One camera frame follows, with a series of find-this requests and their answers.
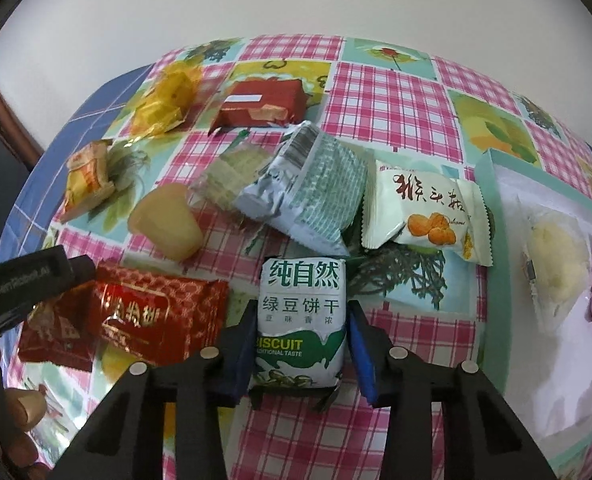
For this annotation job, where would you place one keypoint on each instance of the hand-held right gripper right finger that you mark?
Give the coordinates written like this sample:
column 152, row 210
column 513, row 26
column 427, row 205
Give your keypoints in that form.
column 366, row 360

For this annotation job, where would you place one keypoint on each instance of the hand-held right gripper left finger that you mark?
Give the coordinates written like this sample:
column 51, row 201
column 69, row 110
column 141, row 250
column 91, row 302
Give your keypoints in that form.
column 233, row 360

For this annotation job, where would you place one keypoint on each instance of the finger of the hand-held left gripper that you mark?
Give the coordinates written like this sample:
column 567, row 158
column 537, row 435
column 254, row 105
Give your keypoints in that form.
column 82, row 271

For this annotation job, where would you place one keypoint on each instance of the red shiny popcorn packet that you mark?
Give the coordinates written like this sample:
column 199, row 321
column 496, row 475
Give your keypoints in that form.
column 56, row 340

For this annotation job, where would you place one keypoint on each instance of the green white biscuit packet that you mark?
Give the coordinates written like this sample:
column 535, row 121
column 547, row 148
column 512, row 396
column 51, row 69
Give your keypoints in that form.
column 301, row 305

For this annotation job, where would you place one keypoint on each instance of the long red gold cake packet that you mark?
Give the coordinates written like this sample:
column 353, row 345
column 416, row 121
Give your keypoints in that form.
column 161, row 315

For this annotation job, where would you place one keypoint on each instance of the yellow jelly cup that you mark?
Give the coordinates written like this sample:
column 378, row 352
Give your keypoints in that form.
column 168, row 222

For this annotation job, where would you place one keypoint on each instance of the white packet with orange print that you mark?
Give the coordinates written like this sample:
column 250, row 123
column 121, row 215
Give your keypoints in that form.
column 421, row 210

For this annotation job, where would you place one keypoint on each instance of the silver green snack packet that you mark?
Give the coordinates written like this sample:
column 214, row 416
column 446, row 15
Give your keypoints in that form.
column 311, row 195

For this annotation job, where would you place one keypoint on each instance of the teal white cardboard box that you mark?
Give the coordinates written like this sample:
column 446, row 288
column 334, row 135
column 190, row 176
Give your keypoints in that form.
column 546, row 375

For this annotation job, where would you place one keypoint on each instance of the person's left hand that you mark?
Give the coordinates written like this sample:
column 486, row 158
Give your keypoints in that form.
column 26, row 407

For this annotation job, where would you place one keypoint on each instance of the small orange snack packet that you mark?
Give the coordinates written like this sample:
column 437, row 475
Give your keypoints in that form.
column 88, row 180

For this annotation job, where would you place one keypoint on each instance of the dark wooden furniture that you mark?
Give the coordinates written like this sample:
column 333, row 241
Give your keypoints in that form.
column 1, row 160

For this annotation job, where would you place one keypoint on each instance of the clear wrapped pale cracker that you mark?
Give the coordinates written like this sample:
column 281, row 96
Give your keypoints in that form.
column 226, row 177

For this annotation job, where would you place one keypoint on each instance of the yellow wrapped snack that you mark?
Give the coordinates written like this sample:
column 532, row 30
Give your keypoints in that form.
column 163, row 95

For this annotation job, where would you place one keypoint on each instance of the clear wrapped pale pastry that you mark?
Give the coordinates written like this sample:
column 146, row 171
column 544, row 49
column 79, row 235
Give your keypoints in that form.
column 556, row 255

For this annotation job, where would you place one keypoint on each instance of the dark red packet white label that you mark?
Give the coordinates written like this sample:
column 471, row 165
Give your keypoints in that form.
column 261, row 102

